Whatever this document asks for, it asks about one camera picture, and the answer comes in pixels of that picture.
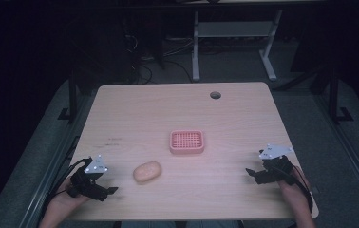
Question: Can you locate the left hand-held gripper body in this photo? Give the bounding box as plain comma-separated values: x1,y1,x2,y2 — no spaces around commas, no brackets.
66,154,109,202

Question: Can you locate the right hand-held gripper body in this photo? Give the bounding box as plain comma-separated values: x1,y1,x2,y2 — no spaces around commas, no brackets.
254,143,297,186

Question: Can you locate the pink slotted soap dish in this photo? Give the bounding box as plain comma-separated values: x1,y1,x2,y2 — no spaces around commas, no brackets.
168,129,206,156

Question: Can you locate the person's left hand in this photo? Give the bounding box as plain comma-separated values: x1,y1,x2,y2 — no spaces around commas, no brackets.
49,177,90,211

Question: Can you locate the person's right hand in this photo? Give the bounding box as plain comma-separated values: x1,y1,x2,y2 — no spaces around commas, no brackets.
277,164,311,207

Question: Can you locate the black metal stand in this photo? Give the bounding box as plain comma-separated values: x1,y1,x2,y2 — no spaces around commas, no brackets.
327,66,355,125
57,67,80,124

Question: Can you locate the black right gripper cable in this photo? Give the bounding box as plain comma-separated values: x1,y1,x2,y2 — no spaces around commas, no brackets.
281,163,314,214

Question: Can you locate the grey metal frame rail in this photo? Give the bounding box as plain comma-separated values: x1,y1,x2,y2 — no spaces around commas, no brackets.
313,93,359,219
18,94,90,228

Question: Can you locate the tangle of floor cables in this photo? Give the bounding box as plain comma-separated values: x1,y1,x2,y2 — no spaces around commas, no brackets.
122,31,198,86

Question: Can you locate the white metal table frame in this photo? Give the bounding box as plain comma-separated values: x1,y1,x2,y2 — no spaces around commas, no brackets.
190,9,284,83

